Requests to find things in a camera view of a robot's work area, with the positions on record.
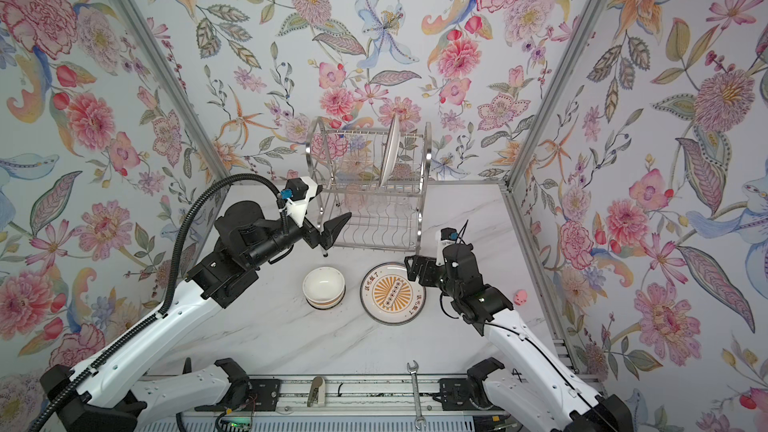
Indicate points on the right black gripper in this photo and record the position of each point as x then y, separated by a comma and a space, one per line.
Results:
420, 262

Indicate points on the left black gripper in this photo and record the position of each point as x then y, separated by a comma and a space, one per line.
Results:
313, 239

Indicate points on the orange striped plate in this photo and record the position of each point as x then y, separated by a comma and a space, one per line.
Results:
386, 287
390, 151

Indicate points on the orange bowl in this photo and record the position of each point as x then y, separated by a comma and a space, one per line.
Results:
323, 284

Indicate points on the white patterned plate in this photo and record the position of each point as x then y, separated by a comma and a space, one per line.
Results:
393, 319

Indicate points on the cream white bowl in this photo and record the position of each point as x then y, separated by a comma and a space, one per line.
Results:
338, 299

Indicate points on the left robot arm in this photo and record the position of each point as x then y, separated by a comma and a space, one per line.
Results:
104, 391

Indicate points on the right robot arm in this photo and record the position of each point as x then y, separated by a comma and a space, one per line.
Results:
531, 383

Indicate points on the steel two-tier dish rack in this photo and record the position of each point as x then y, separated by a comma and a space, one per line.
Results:
342, 160

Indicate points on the pink drinking glass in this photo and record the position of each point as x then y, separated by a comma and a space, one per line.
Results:
354, 201

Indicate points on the small pink toy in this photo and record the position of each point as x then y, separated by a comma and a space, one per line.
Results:
520, 297

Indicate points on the silver open-end wrench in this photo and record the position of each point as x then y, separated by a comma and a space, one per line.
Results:
420, 420

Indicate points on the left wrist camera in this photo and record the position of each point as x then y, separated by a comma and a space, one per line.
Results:
297, 195

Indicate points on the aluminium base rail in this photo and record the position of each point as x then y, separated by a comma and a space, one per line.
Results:
360, 396

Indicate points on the small metal bracket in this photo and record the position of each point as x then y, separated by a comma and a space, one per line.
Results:
317, 393

